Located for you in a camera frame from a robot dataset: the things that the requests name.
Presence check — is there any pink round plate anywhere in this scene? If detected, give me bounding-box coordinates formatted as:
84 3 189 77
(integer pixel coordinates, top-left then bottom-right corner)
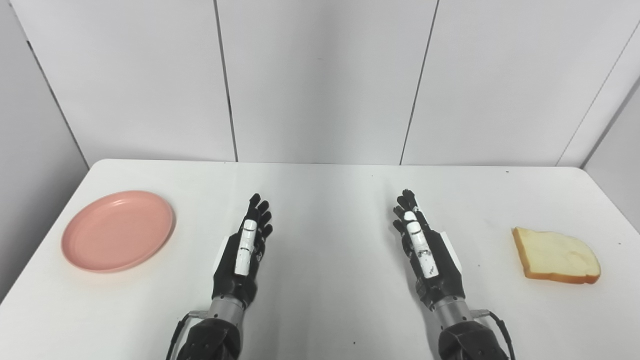
61 190 176 274

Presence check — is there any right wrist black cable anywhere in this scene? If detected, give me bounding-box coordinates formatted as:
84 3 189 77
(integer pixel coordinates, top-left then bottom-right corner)
472 309 516 360

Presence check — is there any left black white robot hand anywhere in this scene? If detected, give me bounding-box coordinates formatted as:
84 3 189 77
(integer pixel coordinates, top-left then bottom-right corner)
211 193 274 307

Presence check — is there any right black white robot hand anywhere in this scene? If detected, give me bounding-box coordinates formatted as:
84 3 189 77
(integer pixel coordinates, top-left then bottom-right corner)
392 189 466 311

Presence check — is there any slice of white bread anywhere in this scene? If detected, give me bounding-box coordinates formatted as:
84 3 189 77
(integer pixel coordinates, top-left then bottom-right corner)
511 226 602 285

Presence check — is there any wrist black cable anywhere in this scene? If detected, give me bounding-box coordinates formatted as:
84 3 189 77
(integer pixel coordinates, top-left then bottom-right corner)
166 310 208 360
472 309 516 360

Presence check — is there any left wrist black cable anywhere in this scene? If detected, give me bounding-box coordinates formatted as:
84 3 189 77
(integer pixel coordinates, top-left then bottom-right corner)
166 310 208 360

